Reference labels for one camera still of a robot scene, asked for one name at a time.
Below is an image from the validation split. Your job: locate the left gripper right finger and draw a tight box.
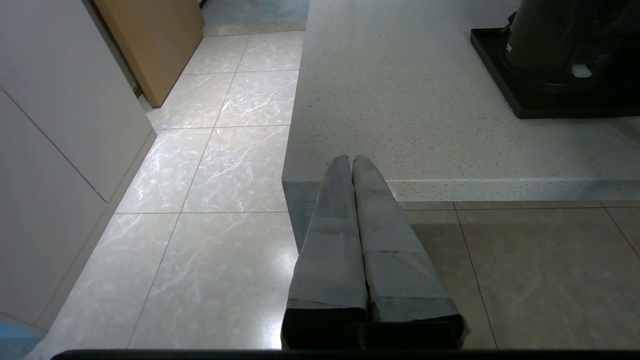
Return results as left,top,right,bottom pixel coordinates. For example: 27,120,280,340
351,154,467,350

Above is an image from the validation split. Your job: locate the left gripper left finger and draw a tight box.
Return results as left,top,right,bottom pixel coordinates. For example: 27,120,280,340
281,154,369,350

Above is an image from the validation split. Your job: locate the black electric kettle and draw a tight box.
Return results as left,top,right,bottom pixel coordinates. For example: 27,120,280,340
500,0,640,83

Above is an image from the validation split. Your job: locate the black round kettle base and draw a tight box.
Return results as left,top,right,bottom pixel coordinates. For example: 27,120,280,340
500,55,640,97

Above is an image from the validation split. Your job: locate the black rectangular serving tray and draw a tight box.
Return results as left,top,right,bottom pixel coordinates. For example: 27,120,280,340
470,27,640,120

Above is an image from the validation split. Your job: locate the light wooden door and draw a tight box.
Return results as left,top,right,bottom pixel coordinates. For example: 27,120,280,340
92,0,205,109

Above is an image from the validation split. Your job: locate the light blue floor object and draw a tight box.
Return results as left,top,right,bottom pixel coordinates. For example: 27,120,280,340
0,319,45,360

